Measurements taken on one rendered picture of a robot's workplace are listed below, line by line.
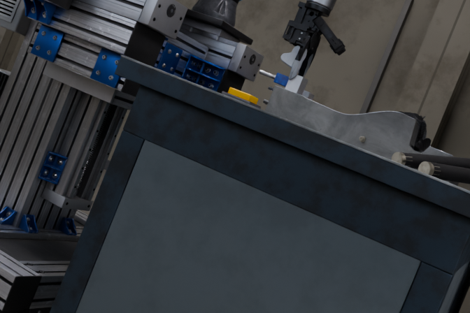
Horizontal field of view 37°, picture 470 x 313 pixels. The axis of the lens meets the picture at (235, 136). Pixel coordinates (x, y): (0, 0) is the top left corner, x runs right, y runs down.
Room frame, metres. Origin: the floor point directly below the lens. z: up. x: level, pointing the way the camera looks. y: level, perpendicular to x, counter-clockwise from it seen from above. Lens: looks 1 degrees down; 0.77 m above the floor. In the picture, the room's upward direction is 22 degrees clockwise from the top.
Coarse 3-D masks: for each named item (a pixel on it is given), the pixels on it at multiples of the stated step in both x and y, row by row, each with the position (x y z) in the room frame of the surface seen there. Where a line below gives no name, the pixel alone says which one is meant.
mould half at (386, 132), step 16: (272, 96) 1.86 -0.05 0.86; (288, 96) 1.84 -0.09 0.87; (304, 96) 1.83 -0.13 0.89; (272, 112) 1.85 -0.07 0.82; (288, 112) 1.84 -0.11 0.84; (304, 112) 1.82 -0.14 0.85; (320, 112) 1.81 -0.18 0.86; (336, 112) 1.79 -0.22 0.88; (384, 112) 1.75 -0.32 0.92; (400, 112) 1.74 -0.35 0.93; (320, 128) 1.80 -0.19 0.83; (336, 128) 1.79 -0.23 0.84; (352, 128) 1.77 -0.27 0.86; (368, 128) 1.76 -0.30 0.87; (384, 128) 1.75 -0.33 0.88; (400, 128) 1.73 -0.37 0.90; (416, 128) 1.76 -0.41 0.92; (352, 144) 1.77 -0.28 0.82; (368, 144) 1.76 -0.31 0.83; (384, 144) 1.74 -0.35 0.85; (400, 144) 1.73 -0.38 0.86
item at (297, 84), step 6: (264, 72) 1.96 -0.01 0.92; (276, 78) 1.93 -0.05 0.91; (282, 78) 1.92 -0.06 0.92; (288, 78) 1.92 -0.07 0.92; (294, 78) 1.91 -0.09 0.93; (300, 78) 1.90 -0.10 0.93; (282, 84) 1.92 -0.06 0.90; (288, 84) 1.91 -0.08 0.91; (294, 84) 1.90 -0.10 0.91; (300, 84) 1.90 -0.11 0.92; (294, 90) 1.90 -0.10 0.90; (300, 90) 1.92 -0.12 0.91
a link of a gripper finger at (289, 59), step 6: (294, 48) 1.91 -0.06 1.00; (282, 54) 1.92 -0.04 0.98; (288, 54) 1.91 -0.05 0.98; (294, 54) 1.90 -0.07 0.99; (282, 60) 1.91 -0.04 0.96; (288, 60) 1.90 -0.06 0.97; (294, 60) 1.89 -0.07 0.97; (294, 66) 1.89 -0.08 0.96; (300, 66) 1.90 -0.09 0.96; (294, 72) 1.89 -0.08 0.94
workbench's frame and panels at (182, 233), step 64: (128, 64) 1.30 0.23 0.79; (128, 128) 1.30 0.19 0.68; (192, 128) 1.26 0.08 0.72; (256, 128) 1.20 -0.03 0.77; (128, 192) 1.29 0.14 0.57; (192, 192) 1.24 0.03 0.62; (256, 192) 1.20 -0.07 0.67; (320, 192) 1.16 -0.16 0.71; (384, 192) 1.13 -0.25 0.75; (448, 192) 1.07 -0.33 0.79; (128, 256) 1.27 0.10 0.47; (192, 256) 1.23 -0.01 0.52; (256, 256) 1.19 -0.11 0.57; (320, 256) 1.15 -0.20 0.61; (384, 256) 1.11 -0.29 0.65; (448, 256) 1.08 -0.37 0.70
